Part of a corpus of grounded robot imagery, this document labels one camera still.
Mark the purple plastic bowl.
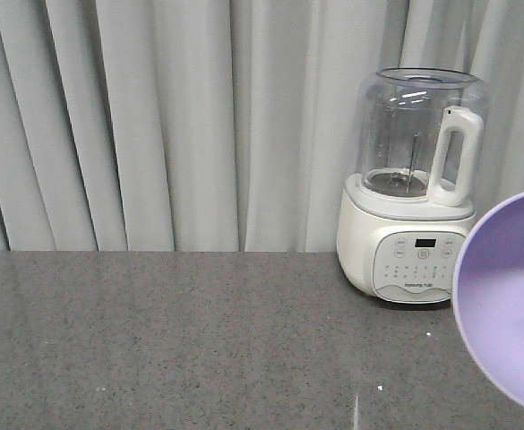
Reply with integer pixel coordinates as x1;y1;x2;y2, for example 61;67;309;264
451;192;524;408

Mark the white blender with clear jar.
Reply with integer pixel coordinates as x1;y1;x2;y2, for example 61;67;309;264
336;67;490;305

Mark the grey pleated curtain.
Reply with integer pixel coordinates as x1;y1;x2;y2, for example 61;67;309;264
0;1;524;252

